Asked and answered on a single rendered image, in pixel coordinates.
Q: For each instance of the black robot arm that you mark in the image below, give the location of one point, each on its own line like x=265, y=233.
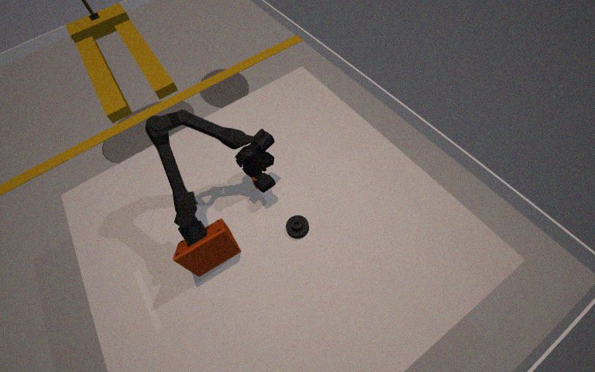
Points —
x=157, y=128

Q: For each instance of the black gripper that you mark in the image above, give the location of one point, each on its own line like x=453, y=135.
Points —
x=264, y=181

